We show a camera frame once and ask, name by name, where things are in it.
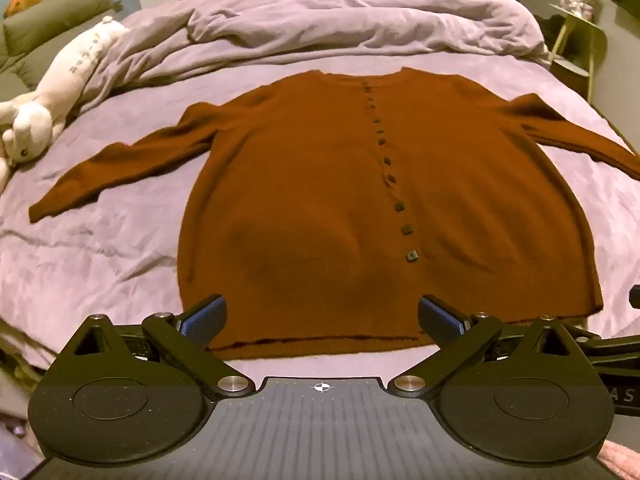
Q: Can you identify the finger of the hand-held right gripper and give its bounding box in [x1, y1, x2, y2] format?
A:
[567, 325, 640, 362]

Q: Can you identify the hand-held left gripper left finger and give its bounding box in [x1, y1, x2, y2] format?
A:
[59, 294, 254, 397]

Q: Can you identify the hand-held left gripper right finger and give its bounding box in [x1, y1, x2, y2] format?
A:
[387, 295, 589, 397]

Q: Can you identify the brown knit cardigan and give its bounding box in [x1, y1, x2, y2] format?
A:
[28, 67, 640, 361]

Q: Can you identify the pink fluffy cloth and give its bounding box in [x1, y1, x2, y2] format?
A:
[597, 437, 640, 480]

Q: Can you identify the lilac bed sheet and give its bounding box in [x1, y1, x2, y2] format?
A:
[0, 55, 640, 391]

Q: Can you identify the white plush rabbit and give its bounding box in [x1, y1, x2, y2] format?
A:
[0, 16, 129, 192]

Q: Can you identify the yellow side table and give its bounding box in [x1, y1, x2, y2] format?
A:
[547, 2, 609, 106]

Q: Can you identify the lilac duvet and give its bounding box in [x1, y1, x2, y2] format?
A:
[80, 0, 554, 111]

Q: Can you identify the green pillow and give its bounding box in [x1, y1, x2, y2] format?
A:
[0, 0, 124, 104]

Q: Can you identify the orange plush toy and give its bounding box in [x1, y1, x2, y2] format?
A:
[4, 0, 46, 19]

